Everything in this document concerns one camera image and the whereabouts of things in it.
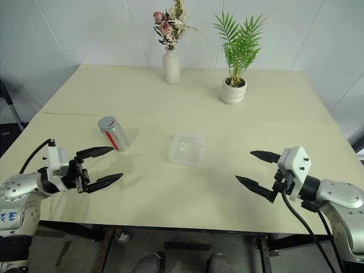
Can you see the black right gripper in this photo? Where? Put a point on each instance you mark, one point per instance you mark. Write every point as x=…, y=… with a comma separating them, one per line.
x=281, y=182

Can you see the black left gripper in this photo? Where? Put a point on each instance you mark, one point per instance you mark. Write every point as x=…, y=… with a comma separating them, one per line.
x=72, y=176

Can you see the white plastic bottle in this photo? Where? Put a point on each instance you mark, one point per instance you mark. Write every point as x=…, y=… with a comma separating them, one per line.
x=118, y=140

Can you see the grey round lid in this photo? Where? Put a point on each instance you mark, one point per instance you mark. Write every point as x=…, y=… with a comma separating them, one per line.
x=107, y=123

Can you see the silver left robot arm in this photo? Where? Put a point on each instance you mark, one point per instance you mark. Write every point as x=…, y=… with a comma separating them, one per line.
x=20, y=185

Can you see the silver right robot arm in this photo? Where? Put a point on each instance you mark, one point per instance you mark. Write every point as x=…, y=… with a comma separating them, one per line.
x=341, y=193

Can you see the clear plastic container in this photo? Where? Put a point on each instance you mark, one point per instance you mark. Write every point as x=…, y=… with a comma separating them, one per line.
x=187, y=149

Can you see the rusty metal table leg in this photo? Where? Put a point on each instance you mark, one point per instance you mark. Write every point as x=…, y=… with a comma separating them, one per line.
x=263, y=256
x=106, y=247

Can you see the white ribbed plant pot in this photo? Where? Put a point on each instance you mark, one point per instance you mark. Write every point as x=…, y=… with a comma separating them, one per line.
x=233, y=95

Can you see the black box with white print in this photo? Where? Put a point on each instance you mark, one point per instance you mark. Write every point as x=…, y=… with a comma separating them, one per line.
x=8, y=136

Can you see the dark grey rounded shape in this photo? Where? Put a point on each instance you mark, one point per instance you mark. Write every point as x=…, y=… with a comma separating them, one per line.
x=149, y=263
x=218, y=264

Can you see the grey metal stand leg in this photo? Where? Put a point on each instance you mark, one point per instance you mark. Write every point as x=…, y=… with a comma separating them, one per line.
x=12, y=109

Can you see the white ceramic vase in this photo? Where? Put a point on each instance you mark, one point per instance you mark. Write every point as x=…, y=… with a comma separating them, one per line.
x=171, y=68

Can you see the green palm plant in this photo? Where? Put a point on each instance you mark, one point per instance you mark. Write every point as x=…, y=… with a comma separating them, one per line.
x=241, y=42

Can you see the dried flower bouquet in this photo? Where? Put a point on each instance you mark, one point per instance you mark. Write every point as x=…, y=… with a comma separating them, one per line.
x=165, y=27

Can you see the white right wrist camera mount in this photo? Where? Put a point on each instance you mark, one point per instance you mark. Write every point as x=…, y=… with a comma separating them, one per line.
x=298, y=162

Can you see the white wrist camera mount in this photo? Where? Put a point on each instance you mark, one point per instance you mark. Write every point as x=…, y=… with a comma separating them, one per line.
x=57, y=159
x=298, y=162

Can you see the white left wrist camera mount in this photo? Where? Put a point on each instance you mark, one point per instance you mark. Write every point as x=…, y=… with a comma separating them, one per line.
x=57, y=159

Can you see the black table frame bar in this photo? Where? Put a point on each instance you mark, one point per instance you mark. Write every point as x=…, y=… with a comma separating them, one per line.
x=186, y=245
x=298, y=240

